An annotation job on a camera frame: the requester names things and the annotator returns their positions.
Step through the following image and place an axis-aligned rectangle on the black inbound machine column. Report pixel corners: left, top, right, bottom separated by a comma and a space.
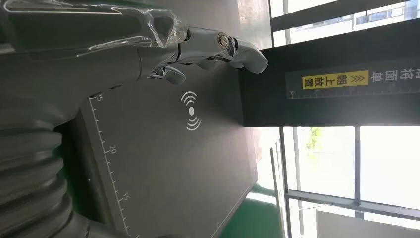
238, 18, 420, 128

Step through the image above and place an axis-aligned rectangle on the yellow and black column label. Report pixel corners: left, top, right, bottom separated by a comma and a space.
285, 65, 420, 100

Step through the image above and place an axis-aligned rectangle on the black inbound machine base plate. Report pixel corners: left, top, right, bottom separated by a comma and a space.
54, 59, 261, 238

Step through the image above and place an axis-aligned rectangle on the window frame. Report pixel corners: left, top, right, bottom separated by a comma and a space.
269, 0, 420, 238

